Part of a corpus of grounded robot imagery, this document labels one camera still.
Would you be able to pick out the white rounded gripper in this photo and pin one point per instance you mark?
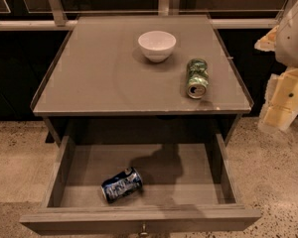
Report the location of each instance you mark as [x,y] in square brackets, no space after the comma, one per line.
[293,39]

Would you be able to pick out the blue pepsi can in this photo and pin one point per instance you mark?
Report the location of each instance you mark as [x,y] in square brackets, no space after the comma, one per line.
[121,185]

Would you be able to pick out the green crushed soda can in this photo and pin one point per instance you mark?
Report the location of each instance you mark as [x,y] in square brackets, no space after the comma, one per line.
[197,78]

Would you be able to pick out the open grey top drawer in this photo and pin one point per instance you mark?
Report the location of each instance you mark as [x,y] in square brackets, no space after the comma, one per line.
[186,187]

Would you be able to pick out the grey cabinet counter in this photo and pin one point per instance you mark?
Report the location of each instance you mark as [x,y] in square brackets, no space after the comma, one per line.
[102,72]

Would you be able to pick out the brass drawer knob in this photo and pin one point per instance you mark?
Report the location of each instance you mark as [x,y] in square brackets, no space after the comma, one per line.
[143,233]

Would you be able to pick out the white ceramic bowl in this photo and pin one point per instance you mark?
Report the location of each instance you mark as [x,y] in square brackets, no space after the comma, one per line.
[157,45]

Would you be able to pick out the metal railing frame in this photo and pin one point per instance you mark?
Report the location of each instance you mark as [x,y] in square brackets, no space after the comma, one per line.
[63,14]

